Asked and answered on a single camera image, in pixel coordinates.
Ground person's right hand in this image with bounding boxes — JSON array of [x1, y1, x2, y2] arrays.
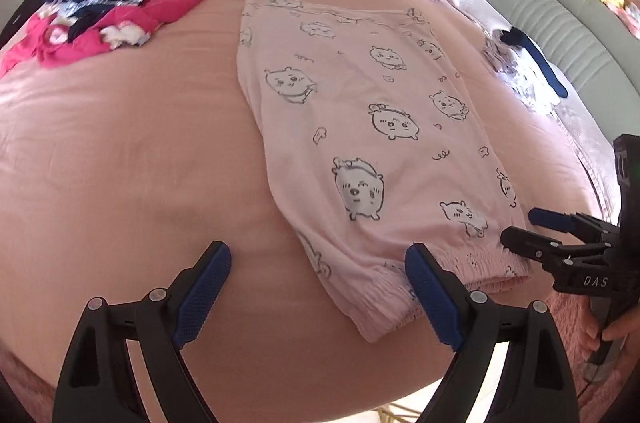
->
[[584, 303, 640, 356]]

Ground grey padded headboard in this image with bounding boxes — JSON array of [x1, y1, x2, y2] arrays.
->
[[465, 0, 640, 104]]

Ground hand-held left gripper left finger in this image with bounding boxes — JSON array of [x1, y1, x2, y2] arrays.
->
[[52, 240, 232, 423]]

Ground white folded garment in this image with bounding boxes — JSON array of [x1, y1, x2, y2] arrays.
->
[[482, 38, 563, 116]]

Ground pink printed pajama pants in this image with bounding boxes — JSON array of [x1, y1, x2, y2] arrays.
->
[[236, 0, 533, 344]]

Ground dark gripper cable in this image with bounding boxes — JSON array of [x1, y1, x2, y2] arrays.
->
[[575, 378, 593, 409]]

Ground pink bed sheet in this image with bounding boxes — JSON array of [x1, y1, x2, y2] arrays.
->
[[0, 0, 616, 409]]

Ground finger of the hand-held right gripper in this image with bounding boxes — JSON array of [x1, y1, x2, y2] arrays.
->
[[528, 207, 622, 249], [500, 225, 607, 276]]

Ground pale pink pillow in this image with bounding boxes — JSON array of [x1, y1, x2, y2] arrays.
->
[[457, 0, 621, 224]]

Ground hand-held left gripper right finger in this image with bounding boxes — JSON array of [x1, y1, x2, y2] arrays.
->
[[404, 242, 583, 423]]

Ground magenta garment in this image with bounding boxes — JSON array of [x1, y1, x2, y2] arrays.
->
[[0, 0, 213, 76]]

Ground gold wire frame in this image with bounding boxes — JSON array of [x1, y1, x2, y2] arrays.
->
[[370, 403, 426, 423]]

